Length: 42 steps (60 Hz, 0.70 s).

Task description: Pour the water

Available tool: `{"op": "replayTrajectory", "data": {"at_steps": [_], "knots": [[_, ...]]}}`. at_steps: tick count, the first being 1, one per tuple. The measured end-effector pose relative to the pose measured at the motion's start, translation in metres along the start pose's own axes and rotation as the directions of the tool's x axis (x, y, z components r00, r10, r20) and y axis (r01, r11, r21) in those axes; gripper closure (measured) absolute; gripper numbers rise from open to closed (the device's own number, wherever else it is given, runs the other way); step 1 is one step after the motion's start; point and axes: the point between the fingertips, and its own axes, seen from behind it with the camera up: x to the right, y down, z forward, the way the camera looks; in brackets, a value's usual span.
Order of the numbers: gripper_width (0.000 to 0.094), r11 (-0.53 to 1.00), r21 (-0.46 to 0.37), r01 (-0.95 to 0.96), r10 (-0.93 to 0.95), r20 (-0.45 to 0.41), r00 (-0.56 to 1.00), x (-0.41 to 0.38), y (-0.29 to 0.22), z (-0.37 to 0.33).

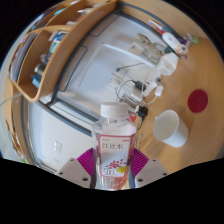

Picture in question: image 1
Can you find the white cup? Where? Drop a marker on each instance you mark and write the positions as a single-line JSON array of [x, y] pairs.
[[170, 128]]

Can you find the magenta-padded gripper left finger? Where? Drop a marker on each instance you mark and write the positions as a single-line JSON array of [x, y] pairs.
[[73, 171]]

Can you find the white wall switch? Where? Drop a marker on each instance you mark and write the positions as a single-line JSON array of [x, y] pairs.
[[58, 147]]

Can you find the flat round red coaster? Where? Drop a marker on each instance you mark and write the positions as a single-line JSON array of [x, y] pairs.
[[197, 101]]

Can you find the black charger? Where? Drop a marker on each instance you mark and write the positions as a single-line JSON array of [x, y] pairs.
[[142, 112]]

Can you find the wooden shelf unit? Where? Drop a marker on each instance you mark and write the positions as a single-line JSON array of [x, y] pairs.
[[60, 60]]

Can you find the grey metal frame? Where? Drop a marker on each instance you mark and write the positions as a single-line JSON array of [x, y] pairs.
[[71, 119]]

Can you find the white power adapter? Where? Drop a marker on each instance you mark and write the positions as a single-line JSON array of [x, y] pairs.
[[136, 95]]

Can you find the white tissue pack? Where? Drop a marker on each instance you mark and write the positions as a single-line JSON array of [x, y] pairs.
[[168, 63]]

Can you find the white wall outlet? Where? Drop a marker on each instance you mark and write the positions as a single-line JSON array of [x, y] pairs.
[[116, 81]]

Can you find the tree figure toy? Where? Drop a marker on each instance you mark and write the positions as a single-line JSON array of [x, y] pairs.
[[150, 48]]

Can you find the blue spray bottle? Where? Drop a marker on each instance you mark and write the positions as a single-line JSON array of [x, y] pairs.
[[155, 24]]

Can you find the wooden upper bunk frame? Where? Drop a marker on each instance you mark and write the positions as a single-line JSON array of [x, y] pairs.
[[16, 126]]

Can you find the white desk lamp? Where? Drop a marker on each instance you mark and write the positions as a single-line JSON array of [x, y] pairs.
[[126, 51]]

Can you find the small green block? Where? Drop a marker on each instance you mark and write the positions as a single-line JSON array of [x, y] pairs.
[[195, 39]]

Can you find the clear bottle with pink drink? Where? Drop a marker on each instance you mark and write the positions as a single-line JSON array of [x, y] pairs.
[[114, 133]]

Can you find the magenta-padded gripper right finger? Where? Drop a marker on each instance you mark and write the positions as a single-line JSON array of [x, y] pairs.
[[151, 171]]

